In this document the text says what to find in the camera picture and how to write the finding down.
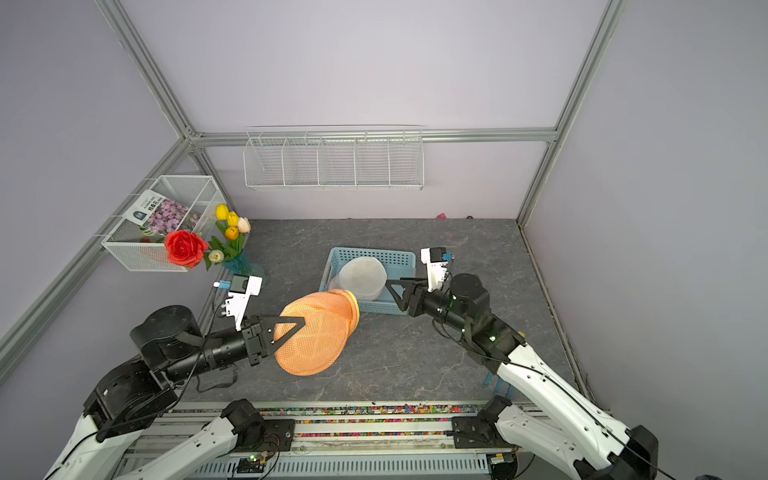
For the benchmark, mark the white mesh laundry bag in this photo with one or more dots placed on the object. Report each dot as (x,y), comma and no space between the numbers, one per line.
(365,277)

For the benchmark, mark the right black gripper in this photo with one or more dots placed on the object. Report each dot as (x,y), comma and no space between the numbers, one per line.
(417,293)

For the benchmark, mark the tulip bouquet in vase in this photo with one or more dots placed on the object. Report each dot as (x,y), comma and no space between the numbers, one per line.
(228,249)

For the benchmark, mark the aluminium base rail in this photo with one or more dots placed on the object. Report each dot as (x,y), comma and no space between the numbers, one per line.
(378,439)

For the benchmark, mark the orange mesh laundry bag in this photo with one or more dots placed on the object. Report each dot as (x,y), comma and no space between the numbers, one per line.
(330,319)

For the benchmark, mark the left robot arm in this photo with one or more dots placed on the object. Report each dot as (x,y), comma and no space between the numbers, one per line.
(130,397)

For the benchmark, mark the red artificial rose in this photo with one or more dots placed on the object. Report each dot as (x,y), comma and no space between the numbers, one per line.
(185,248)

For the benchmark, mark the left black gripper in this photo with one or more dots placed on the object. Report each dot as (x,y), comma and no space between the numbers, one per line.
(261,343)

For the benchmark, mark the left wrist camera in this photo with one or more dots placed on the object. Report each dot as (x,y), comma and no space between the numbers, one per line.
(239,290)

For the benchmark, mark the light blue plastic basket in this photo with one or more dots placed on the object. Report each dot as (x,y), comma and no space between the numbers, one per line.
(398,264)

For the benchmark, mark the long white wire shelf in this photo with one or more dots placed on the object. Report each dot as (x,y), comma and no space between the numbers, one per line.
(334,157)

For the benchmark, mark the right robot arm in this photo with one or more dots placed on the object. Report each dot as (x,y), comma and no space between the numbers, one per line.
(540,384)

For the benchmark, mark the white wire corner basket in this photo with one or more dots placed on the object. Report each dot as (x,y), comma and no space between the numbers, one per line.
(138,252)

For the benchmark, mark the purple flower packet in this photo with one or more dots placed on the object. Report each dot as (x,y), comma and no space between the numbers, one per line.
(156,214)

